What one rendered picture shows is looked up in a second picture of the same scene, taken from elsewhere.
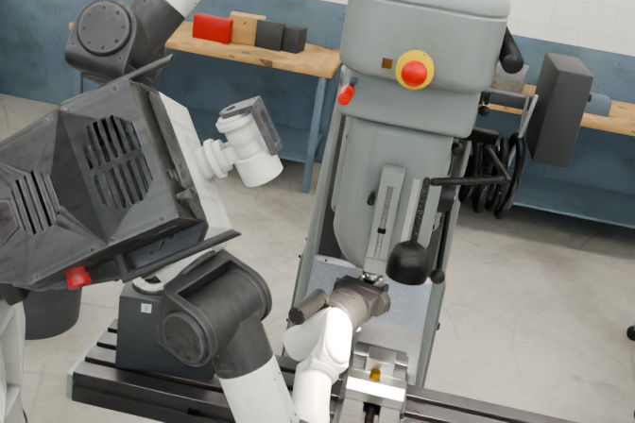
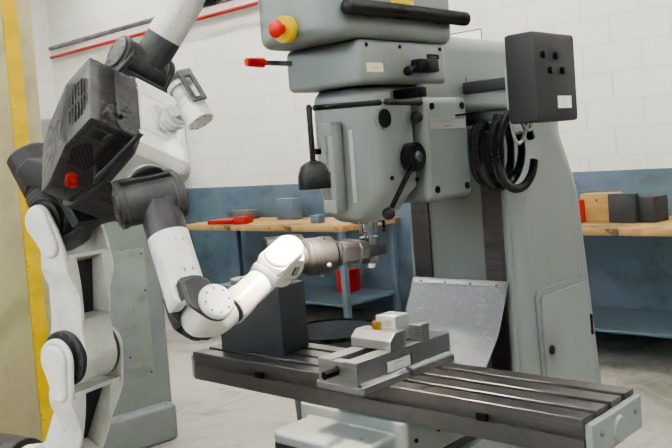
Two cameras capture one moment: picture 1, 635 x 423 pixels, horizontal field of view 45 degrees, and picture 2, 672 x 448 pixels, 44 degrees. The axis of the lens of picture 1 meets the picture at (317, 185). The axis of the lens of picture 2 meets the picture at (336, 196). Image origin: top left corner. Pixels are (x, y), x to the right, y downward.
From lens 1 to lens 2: 145 cm
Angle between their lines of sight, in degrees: 41
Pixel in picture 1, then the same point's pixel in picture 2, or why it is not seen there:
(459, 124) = (352, 71)
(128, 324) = not seen: hidden behind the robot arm
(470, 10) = not seen: outside the picture
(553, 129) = (516, 89)
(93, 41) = (110, 60)
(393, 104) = (313, 71)
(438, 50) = (297, 11)
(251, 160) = (182, 107)
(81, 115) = (72, 83)
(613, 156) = not seen: outside the picture
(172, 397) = (245, 363)
